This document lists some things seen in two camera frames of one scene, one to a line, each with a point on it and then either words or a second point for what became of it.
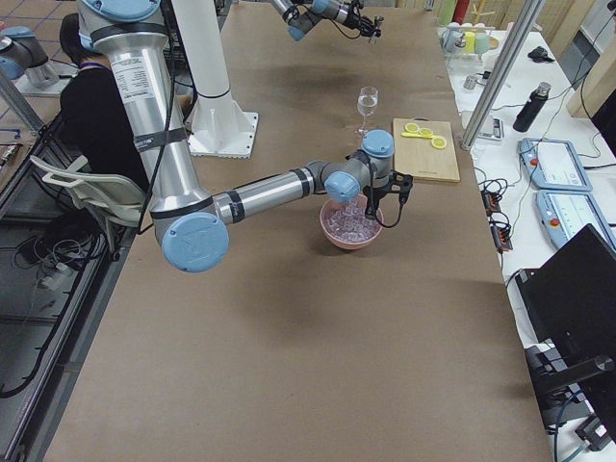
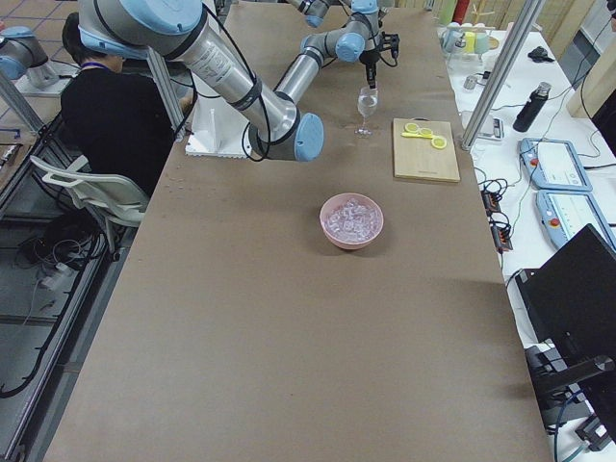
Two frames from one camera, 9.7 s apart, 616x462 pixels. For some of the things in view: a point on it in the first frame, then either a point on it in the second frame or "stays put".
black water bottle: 532,107 stays put
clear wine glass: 367,102 stays put
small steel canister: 470,82 stays put
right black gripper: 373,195 -> 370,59
